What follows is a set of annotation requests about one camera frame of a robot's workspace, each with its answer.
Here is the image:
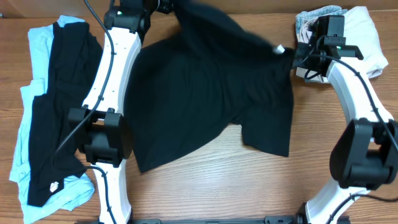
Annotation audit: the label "light blue shirt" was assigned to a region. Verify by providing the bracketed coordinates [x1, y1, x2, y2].
[9, 25, 95, 223]

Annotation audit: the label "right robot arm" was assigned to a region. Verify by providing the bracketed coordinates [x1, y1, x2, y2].
[265, 15, 397, 224]

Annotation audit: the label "folded denim garment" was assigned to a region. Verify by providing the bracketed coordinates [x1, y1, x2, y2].
[295, 5, 348, 43]

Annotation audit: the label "black t-shirt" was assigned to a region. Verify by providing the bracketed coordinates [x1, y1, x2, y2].
[124, 1, 295, 172]

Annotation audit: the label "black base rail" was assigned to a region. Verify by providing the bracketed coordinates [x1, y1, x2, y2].
[74, 215, 351, 224]

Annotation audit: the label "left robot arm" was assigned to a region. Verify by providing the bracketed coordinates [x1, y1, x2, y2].
[68, 0, 174, 223]

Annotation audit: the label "beige folded shorts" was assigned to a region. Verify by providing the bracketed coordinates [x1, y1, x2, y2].
[298, 6, 388, 78]

